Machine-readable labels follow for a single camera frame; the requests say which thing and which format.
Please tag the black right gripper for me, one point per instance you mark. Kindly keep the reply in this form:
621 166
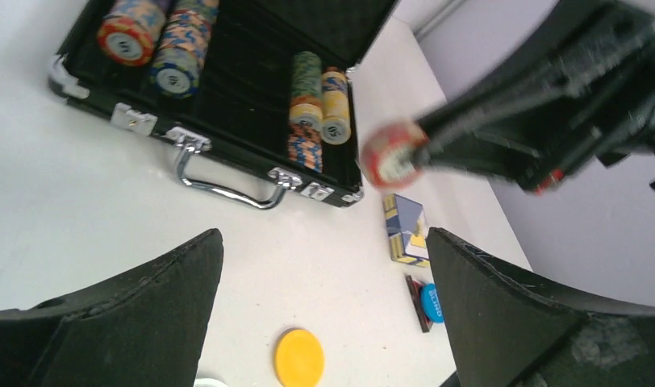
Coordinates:
604 59

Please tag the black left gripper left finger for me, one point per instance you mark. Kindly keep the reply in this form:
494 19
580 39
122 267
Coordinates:
142 327

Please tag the orange blue chip stack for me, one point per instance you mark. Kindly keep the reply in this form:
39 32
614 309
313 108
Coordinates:
304 146

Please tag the green yellow chip stack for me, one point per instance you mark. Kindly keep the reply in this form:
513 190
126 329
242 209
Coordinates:
306 105

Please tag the purple orange chip stack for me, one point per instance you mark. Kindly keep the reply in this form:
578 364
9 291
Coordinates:
130 30

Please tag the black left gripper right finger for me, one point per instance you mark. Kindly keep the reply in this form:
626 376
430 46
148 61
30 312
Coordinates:
508 326

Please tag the yellow round button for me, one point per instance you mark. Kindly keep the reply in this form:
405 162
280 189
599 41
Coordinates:
299 360

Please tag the black poker set case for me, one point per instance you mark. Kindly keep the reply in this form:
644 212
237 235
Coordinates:
239 115

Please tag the playing card deck box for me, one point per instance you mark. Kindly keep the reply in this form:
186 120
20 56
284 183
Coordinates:
407 230

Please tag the yellow blue chip stack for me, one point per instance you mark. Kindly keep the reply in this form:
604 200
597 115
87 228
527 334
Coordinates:
336 129

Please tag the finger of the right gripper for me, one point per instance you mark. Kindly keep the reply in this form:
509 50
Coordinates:
505 153

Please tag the red round poker chip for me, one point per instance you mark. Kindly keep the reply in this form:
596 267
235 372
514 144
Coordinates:
386 156

